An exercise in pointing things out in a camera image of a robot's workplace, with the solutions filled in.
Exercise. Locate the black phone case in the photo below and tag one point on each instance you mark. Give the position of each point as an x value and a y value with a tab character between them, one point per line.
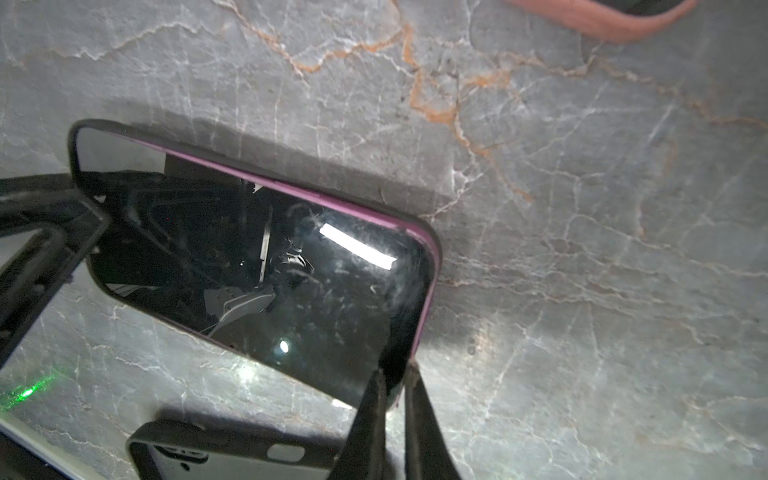
170	449
336	204

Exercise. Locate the black phone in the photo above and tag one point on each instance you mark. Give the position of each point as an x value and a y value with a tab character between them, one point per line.
252	270

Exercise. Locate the pink phone case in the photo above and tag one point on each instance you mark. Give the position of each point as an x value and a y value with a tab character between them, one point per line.
613	21

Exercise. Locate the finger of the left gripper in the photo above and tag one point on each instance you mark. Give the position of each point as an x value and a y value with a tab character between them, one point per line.
55	226

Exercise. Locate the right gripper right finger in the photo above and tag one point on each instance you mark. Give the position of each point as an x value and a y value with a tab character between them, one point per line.
426	454

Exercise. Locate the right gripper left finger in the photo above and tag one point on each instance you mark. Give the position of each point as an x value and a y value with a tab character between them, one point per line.
363	455

